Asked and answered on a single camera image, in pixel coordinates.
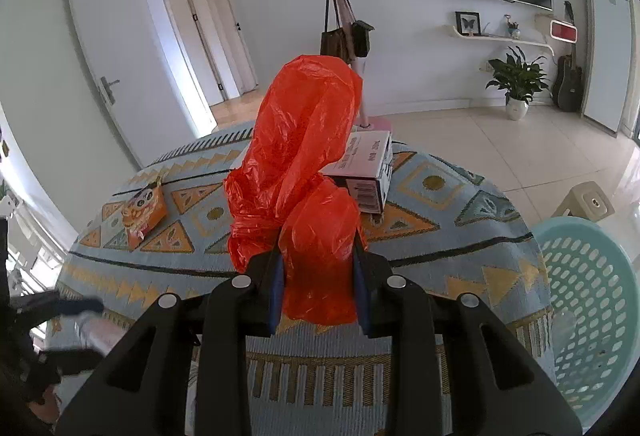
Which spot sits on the orange plastic bag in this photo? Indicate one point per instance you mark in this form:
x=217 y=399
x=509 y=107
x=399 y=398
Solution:
x=300 y=141

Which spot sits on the white hallway door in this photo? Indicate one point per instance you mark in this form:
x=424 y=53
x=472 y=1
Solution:
x=235 y=26

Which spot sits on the small figurine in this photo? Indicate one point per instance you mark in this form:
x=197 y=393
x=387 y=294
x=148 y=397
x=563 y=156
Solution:
x=512 y=29

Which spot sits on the patterned blue tablecloth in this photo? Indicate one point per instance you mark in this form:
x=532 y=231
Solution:
x=425 y=256

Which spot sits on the brown handbag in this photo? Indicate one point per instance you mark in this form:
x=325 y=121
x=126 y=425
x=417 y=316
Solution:
x=332 y=44

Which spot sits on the butterfly picture frame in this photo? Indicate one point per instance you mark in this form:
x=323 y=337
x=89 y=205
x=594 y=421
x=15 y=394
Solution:
x=468 y=24

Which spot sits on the white curved lower shelf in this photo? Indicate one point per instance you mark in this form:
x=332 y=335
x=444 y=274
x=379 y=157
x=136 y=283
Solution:
x=500 y=39

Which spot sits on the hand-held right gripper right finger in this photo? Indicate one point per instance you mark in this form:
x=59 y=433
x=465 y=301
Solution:
x=361 y=296

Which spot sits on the teal plastic basket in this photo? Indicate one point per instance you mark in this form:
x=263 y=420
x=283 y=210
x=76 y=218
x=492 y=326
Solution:
x=590 y=296

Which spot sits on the beige plastic stool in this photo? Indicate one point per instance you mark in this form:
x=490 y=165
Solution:
x=592 y=201

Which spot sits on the white open door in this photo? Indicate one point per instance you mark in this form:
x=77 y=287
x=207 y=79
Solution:
x=130 y=56

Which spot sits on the small black bag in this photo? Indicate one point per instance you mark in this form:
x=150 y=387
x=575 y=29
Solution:
x=361 y=39

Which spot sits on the black guitar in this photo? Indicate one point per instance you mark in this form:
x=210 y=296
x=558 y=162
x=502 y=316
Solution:
x=567 y=81

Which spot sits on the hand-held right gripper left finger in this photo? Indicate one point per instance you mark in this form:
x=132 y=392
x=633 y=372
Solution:
x=276 y=286

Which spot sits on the potted green plant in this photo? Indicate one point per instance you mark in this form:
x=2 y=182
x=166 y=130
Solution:
x=517 y=76

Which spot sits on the red box shelf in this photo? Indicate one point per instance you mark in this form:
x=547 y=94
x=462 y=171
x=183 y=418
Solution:
x=564 y=30

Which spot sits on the white printed cardboard box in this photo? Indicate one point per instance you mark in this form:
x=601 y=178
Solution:
x=367 y=151

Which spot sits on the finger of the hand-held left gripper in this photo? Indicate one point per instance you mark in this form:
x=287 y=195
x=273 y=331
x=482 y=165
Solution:
x=75 y=361
x=75 y=304

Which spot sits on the white standing air conditioner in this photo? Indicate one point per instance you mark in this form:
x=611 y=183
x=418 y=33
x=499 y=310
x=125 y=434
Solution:
x=607 y=41

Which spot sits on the orange panda snack packet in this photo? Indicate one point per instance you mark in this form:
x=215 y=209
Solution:
x=142 y=216

